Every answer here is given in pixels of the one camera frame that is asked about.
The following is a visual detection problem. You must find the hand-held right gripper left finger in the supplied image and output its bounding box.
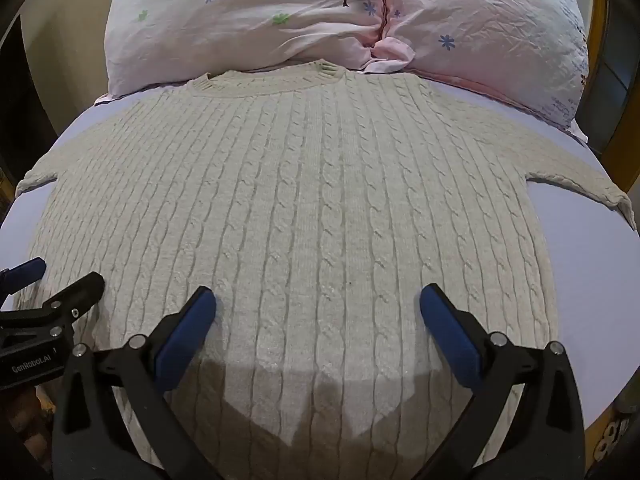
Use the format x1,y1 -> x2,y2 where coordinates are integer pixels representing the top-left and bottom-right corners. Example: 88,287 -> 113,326
51,286 -> 221,480

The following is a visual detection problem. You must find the lavender bed sheet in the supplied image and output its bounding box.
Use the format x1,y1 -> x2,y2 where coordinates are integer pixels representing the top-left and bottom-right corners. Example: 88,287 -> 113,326
0,72 -> 640,441

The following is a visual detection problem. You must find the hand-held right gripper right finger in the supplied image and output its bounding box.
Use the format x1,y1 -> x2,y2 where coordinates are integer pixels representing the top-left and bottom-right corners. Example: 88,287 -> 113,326
419,283 -> 587,480

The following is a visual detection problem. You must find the cream cable-knit sweater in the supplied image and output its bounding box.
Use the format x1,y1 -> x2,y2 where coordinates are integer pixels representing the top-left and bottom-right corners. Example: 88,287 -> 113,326
13,60 -> 632,480

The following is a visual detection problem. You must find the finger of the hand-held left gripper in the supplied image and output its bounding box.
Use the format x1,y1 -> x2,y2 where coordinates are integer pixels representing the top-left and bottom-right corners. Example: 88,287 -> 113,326
0,271 -> 106,346
0,257 -> 47,297

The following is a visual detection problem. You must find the left floral pink pillow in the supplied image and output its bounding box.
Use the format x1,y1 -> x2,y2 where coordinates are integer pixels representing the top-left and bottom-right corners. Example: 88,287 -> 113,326
95,0 -> 591,143

